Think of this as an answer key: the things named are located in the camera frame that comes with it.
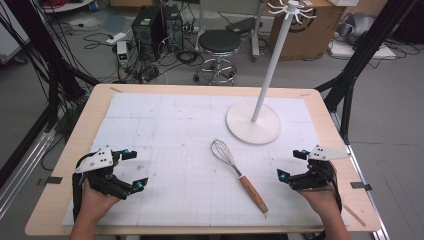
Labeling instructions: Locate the coiled black cable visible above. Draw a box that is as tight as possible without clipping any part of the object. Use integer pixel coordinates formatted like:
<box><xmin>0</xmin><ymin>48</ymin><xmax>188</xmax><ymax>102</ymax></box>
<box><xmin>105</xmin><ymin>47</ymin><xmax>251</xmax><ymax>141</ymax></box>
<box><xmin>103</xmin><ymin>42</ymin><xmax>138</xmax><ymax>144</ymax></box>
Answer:
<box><xmin>175</xmin><ymin>49</ymin><xmax>200</xmax><ymax>65</ymax></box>

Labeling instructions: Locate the round white table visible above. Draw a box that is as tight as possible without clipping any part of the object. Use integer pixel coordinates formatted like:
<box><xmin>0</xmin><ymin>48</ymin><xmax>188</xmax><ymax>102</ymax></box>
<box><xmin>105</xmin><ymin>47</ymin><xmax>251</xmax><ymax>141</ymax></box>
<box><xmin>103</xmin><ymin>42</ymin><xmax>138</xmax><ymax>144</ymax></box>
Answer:
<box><xmin>41</xmin><ymin>0</ymin><xmax>95</xmax><ymax>14</ymax></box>

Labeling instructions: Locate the white keyboard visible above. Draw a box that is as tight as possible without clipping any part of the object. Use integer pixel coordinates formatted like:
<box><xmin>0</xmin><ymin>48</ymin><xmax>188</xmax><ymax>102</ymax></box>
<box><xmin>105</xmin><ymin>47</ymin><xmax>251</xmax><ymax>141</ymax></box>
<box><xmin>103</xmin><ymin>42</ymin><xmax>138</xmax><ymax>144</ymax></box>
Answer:
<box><xmin>327</xmin><ymin>0</ymin><xmax>361</xmax><ymax>7</ymax></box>

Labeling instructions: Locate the brown cardboard box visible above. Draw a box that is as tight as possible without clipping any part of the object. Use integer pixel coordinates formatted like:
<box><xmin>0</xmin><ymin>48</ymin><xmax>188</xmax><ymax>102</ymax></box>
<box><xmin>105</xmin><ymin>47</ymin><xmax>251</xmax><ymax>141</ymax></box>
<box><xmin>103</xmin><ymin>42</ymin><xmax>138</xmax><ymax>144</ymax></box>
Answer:
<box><xmin>267</xmin><ymin>0</ymin><xmax>348</xmax><ymax>62</ymax></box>

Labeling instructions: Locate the small white device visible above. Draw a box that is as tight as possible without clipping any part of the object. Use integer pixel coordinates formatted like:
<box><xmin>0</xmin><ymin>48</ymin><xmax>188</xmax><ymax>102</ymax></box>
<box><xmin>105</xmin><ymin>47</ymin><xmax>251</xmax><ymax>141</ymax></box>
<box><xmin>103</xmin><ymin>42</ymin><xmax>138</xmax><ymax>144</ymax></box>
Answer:
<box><xmin>116</xmin><ymin>40</ymin><xmax>130</xmax><ymax>68</ymax></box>

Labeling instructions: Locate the grey bag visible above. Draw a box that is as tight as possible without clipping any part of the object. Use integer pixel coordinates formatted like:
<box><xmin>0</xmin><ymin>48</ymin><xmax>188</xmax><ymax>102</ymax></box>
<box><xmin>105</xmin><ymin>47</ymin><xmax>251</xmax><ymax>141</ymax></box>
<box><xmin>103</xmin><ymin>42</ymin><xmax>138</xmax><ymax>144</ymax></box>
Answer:
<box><xmin>335</xmin><ymin>12</ymin><xmax>377</xmax><ymax>46</ymax></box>

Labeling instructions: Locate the black tripod stand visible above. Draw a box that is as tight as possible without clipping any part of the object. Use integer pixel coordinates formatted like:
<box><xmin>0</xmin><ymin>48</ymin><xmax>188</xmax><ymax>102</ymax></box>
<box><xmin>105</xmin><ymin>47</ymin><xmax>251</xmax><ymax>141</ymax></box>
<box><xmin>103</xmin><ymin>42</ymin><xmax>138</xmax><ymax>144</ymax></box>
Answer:
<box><xmin>314</xmin><ymin>0</ymin><xmax>419</xmax><ymax>145</ymax></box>
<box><xmin>0</xmin><ymin>0</ymin><xmax>102</xmax><ymax>133</ymax></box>

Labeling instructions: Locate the person's right hand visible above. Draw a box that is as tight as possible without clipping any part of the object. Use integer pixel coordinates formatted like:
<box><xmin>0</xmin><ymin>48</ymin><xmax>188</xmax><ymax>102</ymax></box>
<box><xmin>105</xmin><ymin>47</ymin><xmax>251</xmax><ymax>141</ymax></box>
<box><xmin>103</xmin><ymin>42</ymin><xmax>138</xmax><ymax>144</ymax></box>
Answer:
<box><xmin>297</xmin><ymin>160</ymin><xmax>342</xmax><ymax>215</ymax></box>

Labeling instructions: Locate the wooden-handled metal whisk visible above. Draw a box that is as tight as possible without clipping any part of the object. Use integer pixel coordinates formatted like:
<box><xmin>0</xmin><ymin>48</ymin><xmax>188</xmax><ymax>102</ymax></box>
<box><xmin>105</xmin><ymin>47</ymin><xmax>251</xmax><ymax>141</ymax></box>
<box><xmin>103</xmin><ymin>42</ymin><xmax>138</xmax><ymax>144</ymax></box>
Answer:
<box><xmin>210</xmin><ymin>138</ymin><xmax>270</xmax><ymax>215</ymax></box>

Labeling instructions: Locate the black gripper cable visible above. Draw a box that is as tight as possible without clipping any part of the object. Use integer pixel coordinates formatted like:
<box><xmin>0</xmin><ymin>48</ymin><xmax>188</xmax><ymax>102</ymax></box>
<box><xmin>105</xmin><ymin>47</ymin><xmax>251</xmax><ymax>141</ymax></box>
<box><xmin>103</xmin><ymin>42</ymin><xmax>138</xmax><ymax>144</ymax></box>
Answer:
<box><xmin>328</xmin><ymin>161</ymin><xmax>344</xmax><ymax>214</ymax></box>
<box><xmin>71</xmin><ymin>150</ymin><xmax>101</xmax><ymax>222</ymax></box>

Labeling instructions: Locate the person's left hand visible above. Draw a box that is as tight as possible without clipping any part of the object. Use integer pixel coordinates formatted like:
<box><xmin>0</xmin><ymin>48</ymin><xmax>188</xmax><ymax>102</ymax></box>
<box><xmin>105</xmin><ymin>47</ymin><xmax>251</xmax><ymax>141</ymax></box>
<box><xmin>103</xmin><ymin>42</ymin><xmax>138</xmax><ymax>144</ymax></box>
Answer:
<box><xmin>79</xmin><ymin>159</ymin><xmax>122</xmax><ymax>222</ymax></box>

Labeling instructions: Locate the aluminium rail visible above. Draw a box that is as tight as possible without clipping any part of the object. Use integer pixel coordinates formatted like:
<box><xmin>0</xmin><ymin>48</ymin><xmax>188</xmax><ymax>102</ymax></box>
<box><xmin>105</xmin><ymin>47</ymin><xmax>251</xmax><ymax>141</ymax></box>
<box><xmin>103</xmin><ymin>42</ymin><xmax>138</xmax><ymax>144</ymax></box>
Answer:
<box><xmin>329</xmin><ymin>110</ymin><xmax>392</xmax><ymax>240</ymax></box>
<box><xmin>0</xmin><ymin>129</ymin><xmax>57</xmax><ymax>219</ymax></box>

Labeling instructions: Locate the white grid mat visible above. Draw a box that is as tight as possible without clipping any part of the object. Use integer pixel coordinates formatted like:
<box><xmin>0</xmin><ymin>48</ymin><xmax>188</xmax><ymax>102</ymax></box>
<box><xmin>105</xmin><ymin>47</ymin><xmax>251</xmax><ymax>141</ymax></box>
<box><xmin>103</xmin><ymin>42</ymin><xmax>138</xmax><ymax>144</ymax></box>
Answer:
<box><xmin>62</xmin><ymin>92</ymin><xmax>352</xmax><ymax>228</ymax></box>

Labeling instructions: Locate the thin wooden stick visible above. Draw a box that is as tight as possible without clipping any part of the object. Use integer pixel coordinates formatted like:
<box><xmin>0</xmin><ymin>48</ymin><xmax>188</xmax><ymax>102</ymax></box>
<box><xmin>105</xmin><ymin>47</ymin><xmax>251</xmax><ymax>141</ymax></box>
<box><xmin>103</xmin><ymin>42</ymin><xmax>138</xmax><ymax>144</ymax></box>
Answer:
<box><xmin>342</xmin><ymin>203</ymin><xmax>367</xmax><ymax>228</ymax></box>

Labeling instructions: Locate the slim black computer tower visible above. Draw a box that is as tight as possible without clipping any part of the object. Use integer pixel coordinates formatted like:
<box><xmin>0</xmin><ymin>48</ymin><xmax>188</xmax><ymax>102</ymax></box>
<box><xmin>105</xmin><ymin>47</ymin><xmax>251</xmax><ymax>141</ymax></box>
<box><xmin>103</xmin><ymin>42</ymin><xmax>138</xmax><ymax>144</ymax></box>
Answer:
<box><xmin>162</xmin><ymin>4</ymin><xmax>185</xmax><ymax>53</ymax></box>

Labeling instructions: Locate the black round stool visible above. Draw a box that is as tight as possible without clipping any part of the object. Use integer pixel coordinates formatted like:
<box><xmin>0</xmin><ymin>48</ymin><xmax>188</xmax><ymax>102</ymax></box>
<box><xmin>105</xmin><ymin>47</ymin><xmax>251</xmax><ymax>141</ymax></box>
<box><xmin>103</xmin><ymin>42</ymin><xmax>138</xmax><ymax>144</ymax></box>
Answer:
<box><xmin>192</xmin><ymin>29</ymin><xmax>242</xmax><ymax>87</ymax></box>

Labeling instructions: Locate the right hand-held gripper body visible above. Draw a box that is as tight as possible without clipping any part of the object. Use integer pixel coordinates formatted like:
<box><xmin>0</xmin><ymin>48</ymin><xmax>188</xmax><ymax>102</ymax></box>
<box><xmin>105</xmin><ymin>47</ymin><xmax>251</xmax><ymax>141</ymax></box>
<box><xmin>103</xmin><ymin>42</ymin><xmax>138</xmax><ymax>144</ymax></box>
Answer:
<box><xmin>287</xmin><ymin>144</ymin><xmax>351</xmax><ymax>192</ymax></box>

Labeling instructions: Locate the large black computer tower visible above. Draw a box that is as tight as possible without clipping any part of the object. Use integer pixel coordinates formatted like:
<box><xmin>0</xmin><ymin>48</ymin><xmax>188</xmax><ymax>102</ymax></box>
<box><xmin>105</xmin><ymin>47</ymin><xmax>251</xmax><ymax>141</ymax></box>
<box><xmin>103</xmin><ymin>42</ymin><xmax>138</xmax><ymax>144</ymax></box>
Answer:
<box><xmin>131</xmin><ymin>6</ymin><xmax>168</xmax><ymax>63</ymax></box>

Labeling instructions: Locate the black tape strip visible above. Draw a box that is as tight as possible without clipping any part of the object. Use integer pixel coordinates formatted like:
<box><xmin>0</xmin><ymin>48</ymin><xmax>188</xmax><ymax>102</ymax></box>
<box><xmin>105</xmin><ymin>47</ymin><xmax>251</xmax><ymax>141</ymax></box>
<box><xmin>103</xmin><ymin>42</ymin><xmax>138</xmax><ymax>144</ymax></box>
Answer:
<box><xmin>349</xmin><ymin>181</ymin><xmax>373</xmax><ymax>192</ymax></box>
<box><xmin>36</xmin><ymin>175</ymin><xmax>64</xmax><ymax>187</ymax></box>

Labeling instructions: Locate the white hook rack stand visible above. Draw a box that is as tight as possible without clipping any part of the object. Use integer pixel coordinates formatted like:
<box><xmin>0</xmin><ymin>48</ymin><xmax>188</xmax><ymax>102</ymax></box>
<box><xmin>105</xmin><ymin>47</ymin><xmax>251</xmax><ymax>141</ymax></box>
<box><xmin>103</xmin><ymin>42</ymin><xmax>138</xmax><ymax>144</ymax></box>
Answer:
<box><xmin>225</xmin><ymin>0</ymin><xmax>318</xmax><ymax>146</ymax></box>

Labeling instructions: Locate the white flat board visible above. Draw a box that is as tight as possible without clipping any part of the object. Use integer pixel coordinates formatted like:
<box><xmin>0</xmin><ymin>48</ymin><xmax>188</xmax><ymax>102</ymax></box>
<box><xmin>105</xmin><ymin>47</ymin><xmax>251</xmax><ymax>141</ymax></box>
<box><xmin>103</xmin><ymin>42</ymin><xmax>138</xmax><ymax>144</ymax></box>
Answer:
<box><xmin>327</xmin><ymin>39</ymin><xmax>398</xmax><ymax>61</ymax></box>

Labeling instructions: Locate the white power strip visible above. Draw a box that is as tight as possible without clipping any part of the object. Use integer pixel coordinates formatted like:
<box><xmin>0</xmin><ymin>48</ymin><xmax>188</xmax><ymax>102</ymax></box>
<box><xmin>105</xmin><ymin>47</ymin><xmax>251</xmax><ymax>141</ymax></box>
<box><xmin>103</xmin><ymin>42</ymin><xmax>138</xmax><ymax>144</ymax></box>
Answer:
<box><xmin>105</xmin><ymin>31</ymin><xmax>128</xmax><ymax>46</ymax></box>

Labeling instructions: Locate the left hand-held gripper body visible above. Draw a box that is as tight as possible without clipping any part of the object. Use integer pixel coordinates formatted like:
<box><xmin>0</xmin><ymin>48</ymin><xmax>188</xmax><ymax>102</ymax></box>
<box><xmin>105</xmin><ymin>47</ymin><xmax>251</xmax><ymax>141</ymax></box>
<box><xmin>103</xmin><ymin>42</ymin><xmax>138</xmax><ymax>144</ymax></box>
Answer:
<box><xmin>74</xmin><ymin>145</ymin><xmax>134</xmax><ymax>201</ymax></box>

